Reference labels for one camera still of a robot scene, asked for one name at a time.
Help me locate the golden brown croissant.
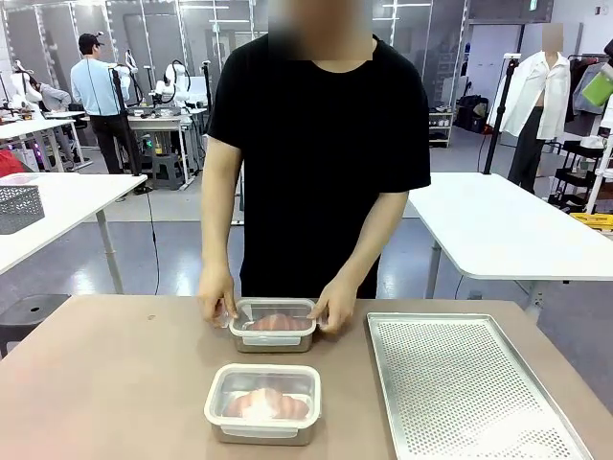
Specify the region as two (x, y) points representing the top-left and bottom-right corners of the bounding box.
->
(249, 311), (312, 333)
(224, 386), (310, 422)

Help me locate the blurred green object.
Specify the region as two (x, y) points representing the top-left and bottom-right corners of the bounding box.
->
(580, 63), (613, 105)

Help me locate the grey mesh basket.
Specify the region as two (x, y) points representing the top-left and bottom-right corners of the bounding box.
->
(0, 184), (46, 236)

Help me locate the seated person in grey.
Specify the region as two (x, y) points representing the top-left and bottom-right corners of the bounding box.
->
(28, 80), (72, 115)

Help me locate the person's right forearm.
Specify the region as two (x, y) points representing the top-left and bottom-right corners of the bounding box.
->
(199, 186), (241, 282)

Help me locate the person's left forearm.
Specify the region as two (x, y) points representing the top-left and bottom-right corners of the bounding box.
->
(330, 205), (409, 296)

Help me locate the large white empty table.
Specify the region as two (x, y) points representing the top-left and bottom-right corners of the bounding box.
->
(406, 171), (613, 312)

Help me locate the black round stool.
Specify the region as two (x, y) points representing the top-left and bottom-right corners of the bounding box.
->
(0, 292), (71, 360)

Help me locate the rectangular stainless steel container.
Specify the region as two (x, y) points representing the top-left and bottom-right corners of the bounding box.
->
(206, 378), (322, 447)
(229, 320), (318, 355)

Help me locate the mannequin with white shirt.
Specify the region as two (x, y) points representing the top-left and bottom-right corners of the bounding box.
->
(487, 22), (574, 191)

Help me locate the white shoe rack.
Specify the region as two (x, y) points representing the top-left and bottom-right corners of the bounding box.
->
(428, 108), (454, 150)

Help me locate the white table with grey basket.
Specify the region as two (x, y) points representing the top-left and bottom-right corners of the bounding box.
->
(0, 171), (148, 294)

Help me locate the black pole stand with cable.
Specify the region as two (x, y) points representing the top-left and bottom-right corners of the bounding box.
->
(108, 66), (154, 196)

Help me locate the black utility cart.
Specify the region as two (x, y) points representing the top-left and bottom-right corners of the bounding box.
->
(548, 137), (605, 212)

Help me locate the black tripod stand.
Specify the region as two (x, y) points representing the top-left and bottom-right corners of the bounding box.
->
(482, 54), (522, 175)

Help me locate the grey step stool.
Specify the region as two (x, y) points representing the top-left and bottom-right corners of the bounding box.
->
(151, 152), (182, 192)

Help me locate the translucent plastic clip lid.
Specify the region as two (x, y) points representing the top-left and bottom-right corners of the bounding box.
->
(217, 297), (331, 347)
(204, 362), (323, 436)

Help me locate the person's left hand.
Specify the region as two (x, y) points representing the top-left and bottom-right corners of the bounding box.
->
(308, 282), (358, 335)

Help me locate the person's right hand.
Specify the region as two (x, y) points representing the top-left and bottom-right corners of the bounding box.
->
(198, 265), (239, 331)

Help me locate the man in light blue shirt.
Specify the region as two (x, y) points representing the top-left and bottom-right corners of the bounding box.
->
(70, 32), (129, 175)

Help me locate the perforated metal baking tray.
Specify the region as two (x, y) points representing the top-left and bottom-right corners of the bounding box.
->
(366, 310), (595, 460)

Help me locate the person in black t-shirt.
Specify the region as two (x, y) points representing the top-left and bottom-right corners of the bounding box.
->
(205, 33), (432, 301)

